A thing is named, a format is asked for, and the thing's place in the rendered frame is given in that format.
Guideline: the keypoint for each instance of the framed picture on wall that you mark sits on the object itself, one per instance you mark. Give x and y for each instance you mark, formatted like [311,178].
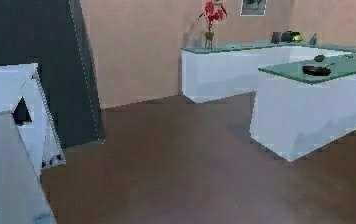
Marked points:
[253,6]

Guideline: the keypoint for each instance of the white island with teal top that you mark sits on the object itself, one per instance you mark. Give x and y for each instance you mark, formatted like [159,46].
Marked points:
[306,110]

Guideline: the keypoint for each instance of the grey-white cabinet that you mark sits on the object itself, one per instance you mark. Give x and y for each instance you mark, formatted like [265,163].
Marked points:
[6,173]

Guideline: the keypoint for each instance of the black frying pan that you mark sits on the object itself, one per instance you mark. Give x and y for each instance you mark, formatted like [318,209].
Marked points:
[316,70]

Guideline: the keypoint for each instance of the white counter with teal top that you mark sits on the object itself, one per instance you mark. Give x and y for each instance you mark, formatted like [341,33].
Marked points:
[219,73]

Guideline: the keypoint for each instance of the black kitchen appliance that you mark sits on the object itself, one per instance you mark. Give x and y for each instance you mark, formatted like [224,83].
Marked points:
[286,36]

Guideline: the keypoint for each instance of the red flower plant in vase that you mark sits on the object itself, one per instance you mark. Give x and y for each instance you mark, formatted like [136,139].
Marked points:
[213,16]

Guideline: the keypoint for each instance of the small grey-blue bottle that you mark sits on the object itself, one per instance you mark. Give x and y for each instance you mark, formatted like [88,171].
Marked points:
[313,39]

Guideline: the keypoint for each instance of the dark grey refrigerator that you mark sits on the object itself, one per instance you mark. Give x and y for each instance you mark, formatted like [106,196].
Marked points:
[36,40]

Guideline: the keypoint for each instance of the small dark bowl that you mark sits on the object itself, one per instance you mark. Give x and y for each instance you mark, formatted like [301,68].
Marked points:
[319,58]

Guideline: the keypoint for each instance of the green round object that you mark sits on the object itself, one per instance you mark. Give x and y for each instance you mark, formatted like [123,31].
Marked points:
[297,37]

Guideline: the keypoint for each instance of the dark purple box appliance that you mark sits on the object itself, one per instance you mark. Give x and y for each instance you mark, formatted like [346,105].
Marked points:
[275,37]

